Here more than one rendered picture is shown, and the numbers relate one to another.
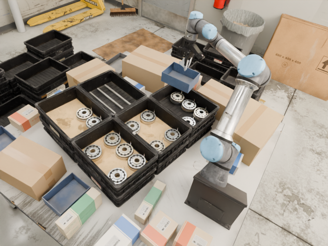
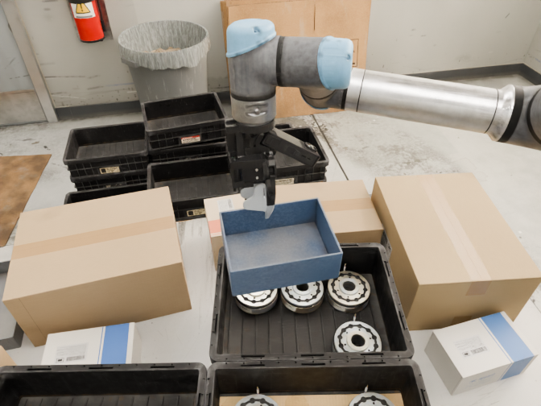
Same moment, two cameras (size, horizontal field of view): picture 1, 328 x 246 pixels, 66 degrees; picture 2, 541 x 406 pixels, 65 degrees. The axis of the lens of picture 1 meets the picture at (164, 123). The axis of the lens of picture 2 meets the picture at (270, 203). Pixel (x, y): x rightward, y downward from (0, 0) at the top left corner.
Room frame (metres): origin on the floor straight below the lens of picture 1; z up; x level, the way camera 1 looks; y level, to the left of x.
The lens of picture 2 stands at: (0.92, 0.29, 1.69)
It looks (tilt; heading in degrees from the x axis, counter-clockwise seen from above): 42 degrees down; 322
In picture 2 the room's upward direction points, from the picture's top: straight up
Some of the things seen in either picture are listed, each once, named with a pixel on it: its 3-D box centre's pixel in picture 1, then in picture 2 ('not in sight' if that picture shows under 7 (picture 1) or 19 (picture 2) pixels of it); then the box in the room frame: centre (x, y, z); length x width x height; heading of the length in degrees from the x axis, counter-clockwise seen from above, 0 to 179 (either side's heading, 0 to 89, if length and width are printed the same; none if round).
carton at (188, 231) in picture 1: (192, 240); not in sight; (0.47, -0.23, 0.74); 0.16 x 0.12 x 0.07; 65
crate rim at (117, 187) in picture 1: (114, 150); not in sight; (0.83, 0.25, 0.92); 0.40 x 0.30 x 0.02; 53
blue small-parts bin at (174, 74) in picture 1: (180, 76); (278, 243); (1.34, -0.06, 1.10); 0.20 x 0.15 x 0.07; 64
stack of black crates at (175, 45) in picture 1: (188, 58); (115, 166); (2.87, -0.20, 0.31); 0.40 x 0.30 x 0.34; 63
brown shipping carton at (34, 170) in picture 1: (30, 167); not in sight; (0.72, 0.71, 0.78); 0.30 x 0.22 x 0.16; 70
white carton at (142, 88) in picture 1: (130, 89); (93, 360); (1.57, 0.31, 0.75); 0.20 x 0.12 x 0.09; 61
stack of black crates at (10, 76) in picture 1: (23, 78); not in sight; (2.00, 1.53, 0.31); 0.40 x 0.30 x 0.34; 153
